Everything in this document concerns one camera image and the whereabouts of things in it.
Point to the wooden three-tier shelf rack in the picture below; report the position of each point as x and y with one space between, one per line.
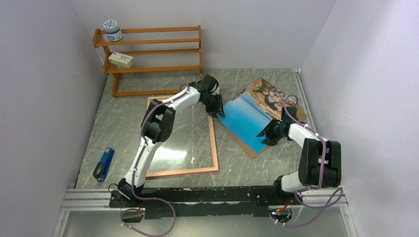
155 50

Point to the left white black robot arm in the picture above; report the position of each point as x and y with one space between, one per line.
157 127

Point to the brown cardboard backing board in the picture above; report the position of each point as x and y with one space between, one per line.
244 125

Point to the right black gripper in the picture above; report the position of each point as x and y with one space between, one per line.
268 130

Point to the clear glass pane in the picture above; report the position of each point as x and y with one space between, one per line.
183 144

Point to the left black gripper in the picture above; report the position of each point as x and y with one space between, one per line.
220 112

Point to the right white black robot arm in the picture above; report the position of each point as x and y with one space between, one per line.
320 159

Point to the blue seascape photo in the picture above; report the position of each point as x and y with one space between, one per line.
265 98

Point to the small white carton box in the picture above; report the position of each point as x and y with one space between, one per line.
121 60

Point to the blue black stapler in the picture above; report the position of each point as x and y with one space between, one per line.
101 170

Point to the aluminium rail frame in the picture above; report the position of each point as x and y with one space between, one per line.
309 209

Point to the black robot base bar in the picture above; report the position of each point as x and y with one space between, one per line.
257 201

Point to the white blue-lidded jar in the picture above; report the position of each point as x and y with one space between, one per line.
112 30

